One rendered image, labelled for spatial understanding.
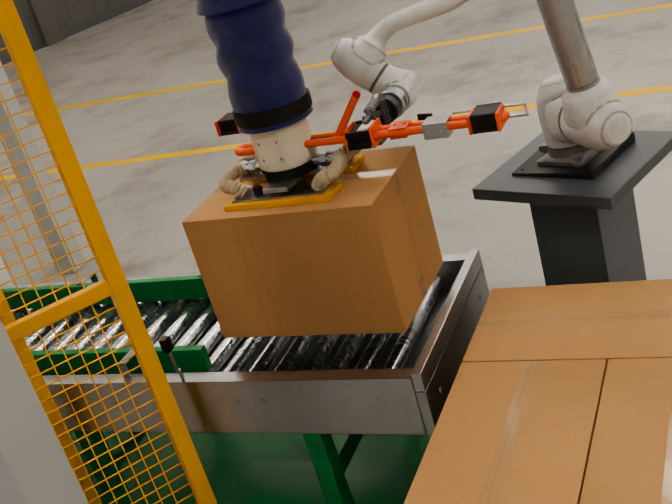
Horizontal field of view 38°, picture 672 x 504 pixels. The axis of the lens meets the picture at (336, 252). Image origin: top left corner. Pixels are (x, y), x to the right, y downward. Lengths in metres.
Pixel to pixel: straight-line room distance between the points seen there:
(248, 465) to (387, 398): 0.99
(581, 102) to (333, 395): 1.13
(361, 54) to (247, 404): 1.09
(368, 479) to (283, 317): 0.73
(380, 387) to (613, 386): 0.62
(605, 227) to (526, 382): 0.84
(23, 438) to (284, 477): 1.33
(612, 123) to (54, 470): 1.81
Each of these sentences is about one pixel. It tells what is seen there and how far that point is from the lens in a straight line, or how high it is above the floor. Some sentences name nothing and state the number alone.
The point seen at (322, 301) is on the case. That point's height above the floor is 0.77.
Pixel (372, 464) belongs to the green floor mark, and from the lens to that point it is 3.37.
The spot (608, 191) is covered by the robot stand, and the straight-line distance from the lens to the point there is 3.06.
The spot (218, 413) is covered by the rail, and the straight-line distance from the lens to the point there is 2.99.
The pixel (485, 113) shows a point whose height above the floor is 1.20.
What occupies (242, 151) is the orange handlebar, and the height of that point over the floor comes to 1.19.
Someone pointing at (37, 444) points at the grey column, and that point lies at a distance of 2.37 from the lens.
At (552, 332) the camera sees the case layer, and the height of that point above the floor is 0.54.
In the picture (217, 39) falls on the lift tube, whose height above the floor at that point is 1.53.
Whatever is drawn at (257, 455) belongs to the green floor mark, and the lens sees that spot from 3.60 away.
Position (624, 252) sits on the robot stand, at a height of 0.41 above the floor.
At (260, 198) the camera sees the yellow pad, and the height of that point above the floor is 1.08.
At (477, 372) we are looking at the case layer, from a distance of 2.68.
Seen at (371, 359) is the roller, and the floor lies 0.54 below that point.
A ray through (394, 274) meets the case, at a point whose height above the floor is 0.83.
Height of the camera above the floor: 2.02
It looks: 24 degrees down
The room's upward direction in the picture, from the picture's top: 17 degrees counter-clockwise
